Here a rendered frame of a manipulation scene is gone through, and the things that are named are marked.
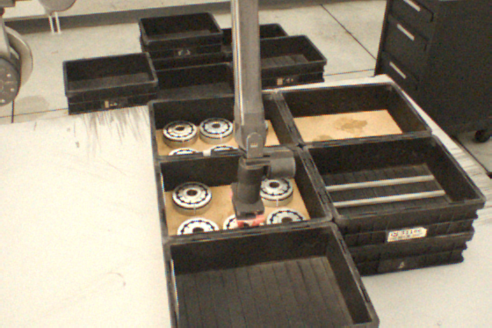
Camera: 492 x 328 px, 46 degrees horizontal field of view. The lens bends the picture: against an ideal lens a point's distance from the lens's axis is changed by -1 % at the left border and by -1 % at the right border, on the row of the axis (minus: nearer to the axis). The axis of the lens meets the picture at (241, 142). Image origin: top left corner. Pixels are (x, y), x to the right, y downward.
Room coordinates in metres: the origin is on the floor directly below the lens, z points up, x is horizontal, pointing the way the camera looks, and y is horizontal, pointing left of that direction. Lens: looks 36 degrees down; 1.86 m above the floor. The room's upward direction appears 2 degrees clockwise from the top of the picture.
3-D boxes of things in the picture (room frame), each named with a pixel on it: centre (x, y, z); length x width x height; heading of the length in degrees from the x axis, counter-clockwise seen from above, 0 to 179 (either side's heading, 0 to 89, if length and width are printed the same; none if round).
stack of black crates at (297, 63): (2.52, -0.16, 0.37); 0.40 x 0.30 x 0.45; 107
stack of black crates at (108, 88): (2.28, 0.60, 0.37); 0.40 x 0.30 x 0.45; 107
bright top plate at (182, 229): (1.01, 0.10, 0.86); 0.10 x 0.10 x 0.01
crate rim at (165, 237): (1.10, 0.00, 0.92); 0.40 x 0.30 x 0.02; 102
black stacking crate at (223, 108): (1.39, 0.06, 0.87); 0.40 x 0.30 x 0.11; 102
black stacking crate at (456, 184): (1.18, -0.39, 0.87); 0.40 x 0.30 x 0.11; 102
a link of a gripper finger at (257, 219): (1.01, -0.02, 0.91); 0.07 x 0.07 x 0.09; 11
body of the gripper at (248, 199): (1.03, -0.02, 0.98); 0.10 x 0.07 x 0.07; 11
